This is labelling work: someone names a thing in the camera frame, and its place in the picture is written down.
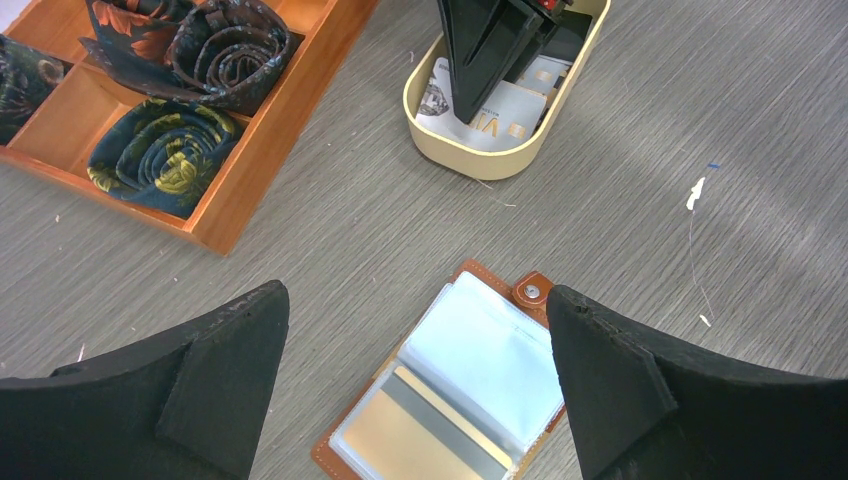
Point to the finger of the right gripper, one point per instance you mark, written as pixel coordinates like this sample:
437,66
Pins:
488,41

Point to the rolled dark belt top-left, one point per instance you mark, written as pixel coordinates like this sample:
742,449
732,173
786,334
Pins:
28,77

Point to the beige oval card tray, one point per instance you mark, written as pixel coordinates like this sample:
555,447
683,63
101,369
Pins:
493,165

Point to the brown leather card holder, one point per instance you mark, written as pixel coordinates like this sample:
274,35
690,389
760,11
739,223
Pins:
484,346

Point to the white card in tray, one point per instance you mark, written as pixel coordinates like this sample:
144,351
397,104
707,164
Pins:
507,118

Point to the rolled dark belt bottom-left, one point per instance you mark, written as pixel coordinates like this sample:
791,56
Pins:
164,154

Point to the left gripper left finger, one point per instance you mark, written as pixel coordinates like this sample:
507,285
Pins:
186,403

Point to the orange wooden divider tray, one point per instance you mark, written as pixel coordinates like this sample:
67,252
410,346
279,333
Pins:
56,142

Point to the rolled dark belt centre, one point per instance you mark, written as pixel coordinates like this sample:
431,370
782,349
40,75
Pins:
224,54

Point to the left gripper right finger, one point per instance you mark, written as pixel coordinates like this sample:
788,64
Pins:
643,404

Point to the orange card with stripe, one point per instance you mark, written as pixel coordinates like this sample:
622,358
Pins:
402,429

